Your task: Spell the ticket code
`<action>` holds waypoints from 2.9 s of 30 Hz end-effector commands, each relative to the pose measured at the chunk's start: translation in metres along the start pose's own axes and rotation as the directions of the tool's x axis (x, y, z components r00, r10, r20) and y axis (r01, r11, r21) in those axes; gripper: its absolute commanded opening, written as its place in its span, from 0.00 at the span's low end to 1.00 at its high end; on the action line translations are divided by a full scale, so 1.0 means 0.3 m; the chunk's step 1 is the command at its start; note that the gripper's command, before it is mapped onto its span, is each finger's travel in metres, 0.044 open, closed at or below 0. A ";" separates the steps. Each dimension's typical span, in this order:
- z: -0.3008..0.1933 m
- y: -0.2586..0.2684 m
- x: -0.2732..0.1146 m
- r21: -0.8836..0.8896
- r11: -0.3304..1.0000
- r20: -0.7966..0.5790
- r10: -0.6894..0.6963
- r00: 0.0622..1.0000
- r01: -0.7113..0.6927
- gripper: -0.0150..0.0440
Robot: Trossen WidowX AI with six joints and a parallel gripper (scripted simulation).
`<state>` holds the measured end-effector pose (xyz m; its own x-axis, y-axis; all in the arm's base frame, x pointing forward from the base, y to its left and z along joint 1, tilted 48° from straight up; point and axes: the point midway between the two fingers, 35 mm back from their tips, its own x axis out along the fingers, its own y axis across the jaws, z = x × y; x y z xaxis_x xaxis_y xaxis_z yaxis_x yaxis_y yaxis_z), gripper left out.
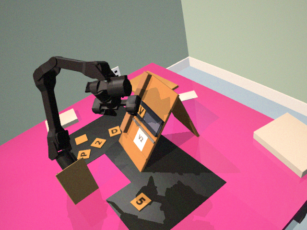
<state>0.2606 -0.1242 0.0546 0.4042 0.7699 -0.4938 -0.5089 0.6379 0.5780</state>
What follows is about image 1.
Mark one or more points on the cream flat rectangular card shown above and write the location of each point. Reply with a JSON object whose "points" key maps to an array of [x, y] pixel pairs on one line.
{"points": [[188, 95]]}

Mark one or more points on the white paper ticket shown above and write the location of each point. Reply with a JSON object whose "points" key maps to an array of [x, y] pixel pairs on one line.
{"points": [[140, 139]]}

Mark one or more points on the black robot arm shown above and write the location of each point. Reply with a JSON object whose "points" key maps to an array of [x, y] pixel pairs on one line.
{"points": [[45, 80]]}

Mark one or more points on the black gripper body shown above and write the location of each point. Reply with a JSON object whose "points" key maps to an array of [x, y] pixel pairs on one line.
{"points": [[132, 104]]}

